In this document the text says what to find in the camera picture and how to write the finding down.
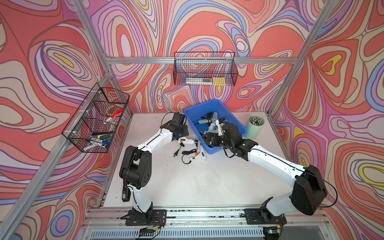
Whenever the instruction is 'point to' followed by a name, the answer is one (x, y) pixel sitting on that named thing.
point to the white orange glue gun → (201, 154)
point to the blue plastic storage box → (203, 110)
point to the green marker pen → (109, 139)
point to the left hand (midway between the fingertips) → (186, 130)
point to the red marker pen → (119, 111)
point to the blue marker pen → (104, 142)
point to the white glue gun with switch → (185, 140)
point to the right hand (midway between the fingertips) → (209, 140)
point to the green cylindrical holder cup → (255, 124)
